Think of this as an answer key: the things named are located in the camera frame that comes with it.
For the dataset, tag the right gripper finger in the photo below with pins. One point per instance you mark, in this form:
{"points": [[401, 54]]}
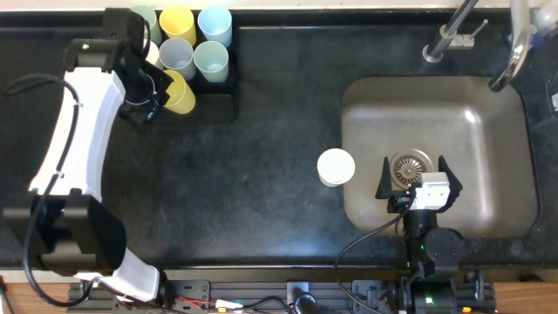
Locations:
{"points": [[385, 185], [454, 185]]}

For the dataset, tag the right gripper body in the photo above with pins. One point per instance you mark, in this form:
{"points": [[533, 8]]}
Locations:
{"points": [[399, 204]]}

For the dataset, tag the white cup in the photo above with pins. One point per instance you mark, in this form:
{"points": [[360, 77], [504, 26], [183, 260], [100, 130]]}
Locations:
{"points": [[335, 165], [153, 54]]}

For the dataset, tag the yellow cup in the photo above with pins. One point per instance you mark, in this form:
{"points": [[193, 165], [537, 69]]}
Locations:
{"points": [[183, 98], [176, 22]]}

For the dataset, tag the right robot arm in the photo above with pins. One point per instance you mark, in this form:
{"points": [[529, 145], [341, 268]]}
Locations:
{"points": [[440, 248]]}

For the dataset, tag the steel sink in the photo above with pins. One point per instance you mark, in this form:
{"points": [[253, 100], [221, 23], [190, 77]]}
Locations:
{"points": [[479, 144]]}

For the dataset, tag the steel tap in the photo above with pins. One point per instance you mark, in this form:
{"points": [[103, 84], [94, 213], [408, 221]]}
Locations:
{"points": [[445, 35]]}

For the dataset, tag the black tray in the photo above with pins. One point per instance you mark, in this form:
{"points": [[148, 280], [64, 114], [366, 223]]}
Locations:
{"points": [[215, 107]]}

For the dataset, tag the blue soap bottle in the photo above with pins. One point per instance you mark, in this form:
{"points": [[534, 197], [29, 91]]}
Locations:
{"points": [[547, 17]]}

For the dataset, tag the green cup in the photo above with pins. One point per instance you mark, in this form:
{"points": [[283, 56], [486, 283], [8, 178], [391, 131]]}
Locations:
{"points": [[150, 19], [210, 59]]}

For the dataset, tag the blue cup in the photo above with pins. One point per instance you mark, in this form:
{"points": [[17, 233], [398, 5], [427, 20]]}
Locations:
{"points": [[214, 24]]}

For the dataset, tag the grey cup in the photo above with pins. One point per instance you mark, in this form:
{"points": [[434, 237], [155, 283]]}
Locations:
{"points": [[175, 54]]}

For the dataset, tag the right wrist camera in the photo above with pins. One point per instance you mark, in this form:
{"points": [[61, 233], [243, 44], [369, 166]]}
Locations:
{"points": [[431, 191]]}

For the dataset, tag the mounting rail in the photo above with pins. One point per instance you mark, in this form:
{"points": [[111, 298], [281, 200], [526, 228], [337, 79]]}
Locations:
{"points": [[261, 293]]}

